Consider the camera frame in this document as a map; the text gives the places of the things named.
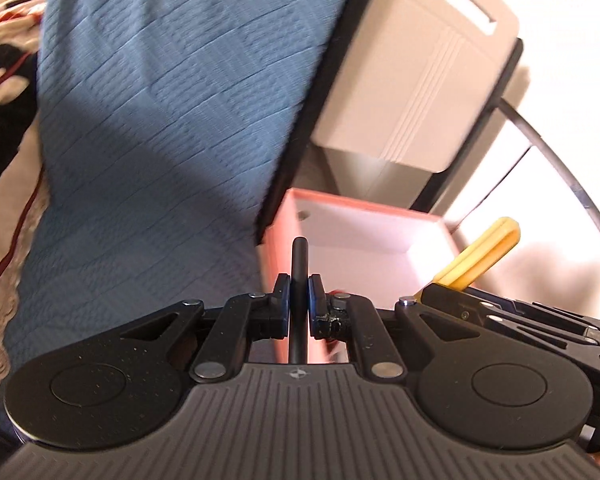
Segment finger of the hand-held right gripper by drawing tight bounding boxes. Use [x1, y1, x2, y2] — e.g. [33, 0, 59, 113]
[466, 287, 531, 313]
[420, 284, 600, 353]

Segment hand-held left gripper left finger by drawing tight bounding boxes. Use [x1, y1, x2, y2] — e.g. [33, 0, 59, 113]
[121, 272, 293, 386]

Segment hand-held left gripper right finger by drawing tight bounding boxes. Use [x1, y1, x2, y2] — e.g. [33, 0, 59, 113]
[307, 273, 487, 386]

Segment yellow hair clip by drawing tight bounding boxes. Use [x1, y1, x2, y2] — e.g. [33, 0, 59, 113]
[431, 217, 522, 294]

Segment black stick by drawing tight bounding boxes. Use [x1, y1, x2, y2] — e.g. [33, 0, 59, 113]
[290, 237, 310, 364]

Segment pink cardboard box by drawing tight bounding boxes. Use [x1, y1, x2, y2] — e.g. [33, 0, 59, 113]
[255, 187, 462, 366]

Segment blue quilted cloth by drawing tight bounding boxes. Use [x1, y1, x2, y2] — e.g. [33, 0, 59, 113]
[2, 0, 377, 376]

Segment beige floral bedsheet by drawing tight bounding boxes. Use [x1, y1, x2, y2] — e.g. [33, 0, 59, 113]
[0, 110, 52, 403]

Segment striped blanket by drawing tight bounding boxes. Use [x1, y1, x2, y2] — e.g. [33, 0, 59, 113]
[0, 0, 57, 128]

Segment dark curved metal rail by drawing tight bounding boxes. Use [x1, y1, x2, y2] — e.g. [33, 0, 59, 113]
[497, 97, 600, 322]

